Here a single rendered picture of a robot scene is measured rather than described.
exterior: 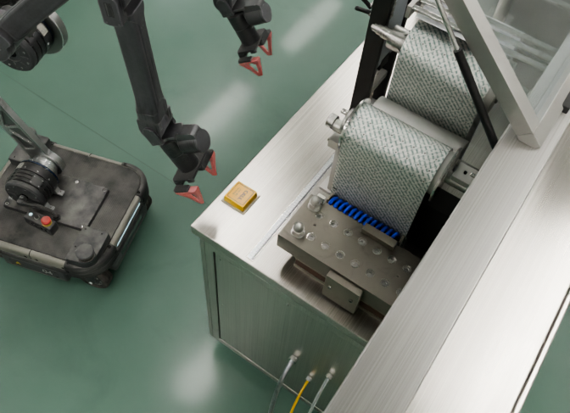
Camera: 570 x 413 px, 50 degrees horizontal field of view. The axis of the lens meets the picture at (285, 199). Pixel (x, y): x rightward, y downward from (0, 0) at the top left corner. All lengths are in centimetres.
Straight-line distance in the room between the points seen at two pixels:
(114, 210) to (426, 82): 149
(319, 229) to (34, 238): 136
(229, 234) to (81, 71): 196
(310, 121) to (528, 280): 103
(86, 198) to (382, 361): 200
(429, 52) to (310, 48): 206
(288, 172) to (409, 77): 49
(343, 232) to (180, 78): 197
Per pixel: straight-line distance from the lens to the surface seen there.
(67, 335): 267
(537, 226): 125
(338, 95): 209
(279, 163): 188
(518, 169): 103
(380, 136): 146
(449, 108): 161
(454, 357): 107
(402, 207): 156
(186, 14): 377
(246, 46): 189
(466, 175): 146
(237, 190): 179
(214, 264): 186
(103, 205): 264
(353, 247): 159
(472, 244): 92
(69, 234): 259
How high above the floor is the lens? 240
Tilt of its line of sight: 56 degrees down
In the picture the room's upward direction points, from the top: 6 degrees clockwise
